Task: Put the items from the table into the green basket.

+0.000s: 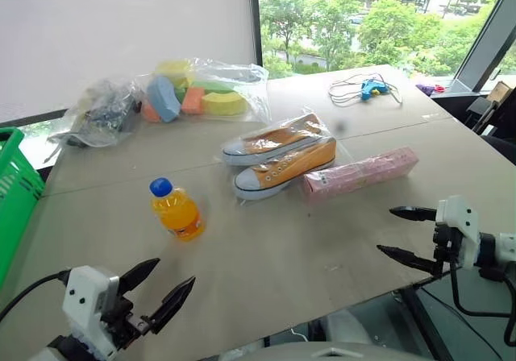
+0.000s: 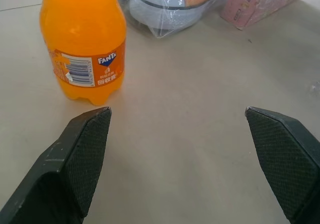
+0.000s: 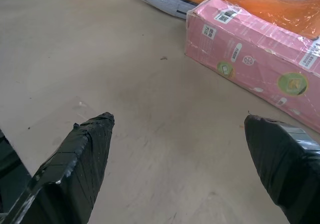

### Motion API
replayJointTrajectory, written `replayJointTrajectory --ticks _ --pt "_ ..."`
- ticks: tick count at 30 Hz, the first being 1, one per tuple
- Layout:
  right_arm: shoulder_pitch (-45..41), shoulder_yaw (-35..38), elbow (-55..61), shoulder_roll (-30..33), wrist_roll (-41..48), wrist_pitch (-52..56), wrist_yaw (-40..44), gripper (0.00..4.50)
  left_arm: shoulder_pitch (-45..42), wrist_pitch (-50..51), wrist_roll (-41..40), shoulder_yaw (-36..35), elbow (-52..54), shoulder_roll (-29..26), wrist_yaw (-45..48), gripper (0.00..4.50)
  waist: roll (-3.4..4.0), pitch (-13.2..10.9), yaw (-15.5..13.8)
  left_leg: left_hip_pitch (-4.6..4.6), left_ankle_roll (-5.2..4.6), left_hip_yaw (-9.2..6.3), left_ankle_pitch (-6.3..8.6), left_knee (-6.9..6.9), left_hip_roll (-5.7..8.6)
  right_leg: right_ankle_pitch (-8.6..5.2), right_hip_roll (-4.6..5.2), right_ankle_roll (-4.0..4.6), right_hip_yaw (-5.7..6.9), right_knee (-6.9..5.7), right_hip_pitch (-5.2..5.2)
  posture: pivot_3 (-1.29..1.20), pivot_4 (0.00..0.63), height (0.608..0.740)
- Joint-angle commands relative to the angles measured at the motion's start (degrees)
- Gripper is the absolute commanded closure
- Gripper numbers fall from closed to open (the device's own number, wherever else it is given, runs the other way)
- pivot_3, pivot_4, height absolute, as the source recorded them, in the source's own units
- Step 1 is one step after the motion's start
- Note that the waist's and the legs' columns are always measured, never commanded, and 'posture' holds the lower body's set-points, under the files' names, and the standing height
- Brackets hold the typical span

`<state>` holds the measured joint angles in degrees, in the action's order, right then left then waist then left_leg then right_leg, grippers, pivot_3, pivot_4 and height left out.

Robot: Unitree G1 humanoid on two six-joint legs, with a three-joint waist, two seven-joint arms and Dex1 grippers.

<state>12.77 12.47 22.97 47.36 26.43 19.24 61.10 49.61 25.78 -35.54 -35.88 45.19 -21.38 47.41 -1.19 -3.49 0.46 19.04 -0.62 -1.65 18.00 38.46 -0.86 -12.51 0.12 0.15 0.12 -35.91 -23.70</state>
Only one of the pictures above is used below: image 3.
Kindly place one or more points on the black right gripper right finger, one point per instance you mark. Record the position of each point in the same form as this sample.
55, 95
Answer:
282, 164

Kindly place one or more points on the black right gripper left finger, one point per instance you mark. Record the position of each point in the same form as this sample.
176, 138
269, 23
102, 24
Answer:
75, 174

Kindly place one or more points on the long pink cardboard box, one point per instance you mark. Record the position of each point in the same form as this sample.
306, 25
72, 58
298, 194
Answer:
252, 46

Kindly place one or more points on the orange plastic-wrapped package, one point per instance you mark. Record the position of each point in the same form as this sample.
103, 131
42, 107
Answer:
275, 6

